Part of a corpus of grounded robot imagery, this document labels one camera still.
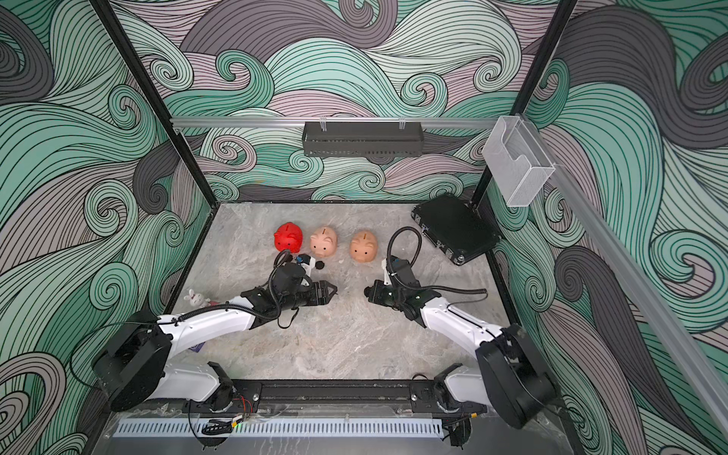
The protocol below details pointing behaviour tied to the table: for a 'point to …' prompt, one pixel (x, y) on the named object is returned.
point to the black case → (456, 226)
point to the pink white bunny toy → (197, 300)
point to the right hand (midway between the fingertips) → (364, 293)
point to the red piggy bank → (288, 236)
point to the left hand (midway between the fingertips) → (330, 287)
